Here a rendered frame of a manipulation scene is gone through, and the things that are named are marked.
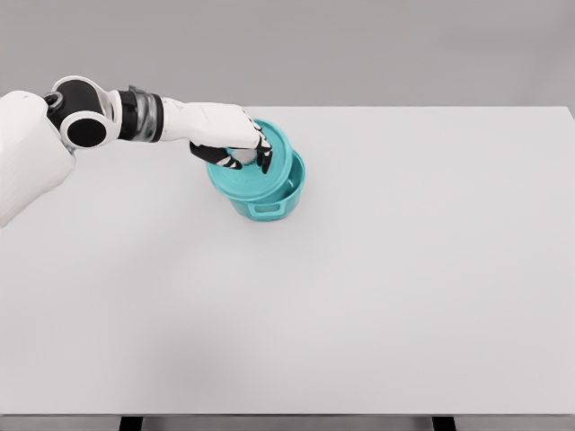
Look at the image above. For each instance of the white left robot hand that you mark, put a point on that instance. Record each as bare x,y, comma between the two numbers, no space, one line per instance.
220,125

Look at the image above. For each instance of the teal pot lid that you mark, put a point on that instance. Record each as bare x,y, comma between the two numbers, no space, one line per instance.
245,179

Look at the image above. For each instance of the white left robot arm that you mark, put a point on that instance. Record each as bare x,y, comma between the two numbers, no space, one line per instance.
27,148

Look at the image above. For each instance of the teal pot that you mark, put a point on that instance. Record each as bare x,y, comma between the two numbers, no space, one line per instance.
287,197

